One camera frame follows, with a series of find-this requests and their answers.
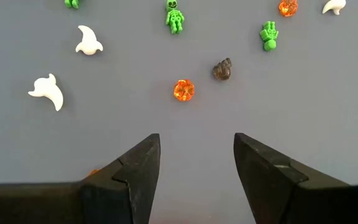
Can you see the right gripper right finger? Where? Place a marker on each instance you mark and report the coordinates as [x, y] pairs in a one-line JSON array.
[[275, 193]]

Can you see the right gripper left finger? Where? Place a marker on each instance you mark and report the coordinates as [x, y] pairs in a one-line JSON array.
[[120, 193]]

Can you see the orange translucent pumpkin toy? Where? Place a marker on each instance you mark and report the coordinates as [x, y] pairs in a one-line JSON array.
[[184, 90], [288, 7]]

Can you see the white ghost toy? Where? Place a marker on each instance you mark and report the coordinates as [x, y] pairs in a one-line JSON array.
[[47, 88], [334, 5], [89, 43]]

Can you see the dark translucent skull toy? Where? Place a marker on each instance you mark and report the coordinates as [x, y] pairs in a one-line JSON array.
[[222, 71]]

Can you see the green skeleton toy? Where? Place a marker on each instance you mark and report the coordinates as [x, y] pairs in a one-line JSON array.
[[175, 18], [269, 35]]

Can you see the green block toy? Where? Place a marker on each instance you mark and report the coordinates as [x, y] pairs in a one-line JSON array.
[[72, 3]]

